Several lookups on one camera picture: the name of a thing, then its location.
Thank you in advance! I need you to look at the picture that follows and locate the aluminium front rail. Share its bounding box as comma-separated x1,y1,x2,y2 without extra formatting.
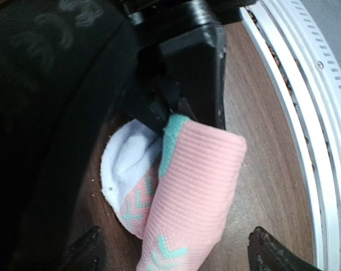
240,1,341,270

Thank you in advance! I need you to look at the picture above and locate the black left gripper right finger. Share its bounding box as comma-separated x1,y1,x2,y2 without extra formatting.
248,226,319,271

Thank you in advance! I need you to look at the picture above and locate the pink sock with teal patches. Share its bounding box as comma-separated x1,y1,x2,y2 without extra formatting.
100,114,247,270

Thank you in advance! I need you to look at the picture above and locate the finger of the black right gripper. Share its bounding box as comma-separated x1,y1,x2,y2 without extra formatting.
160,24,227,130
123,47,169,136

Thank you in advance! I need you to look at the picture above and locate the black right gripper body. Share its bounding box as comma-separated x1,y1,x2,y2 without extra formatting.
0,1,250,270

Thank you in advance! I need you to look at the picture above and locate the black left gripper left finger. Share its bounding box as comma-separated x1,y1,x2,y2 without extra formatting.
62,226,106,271

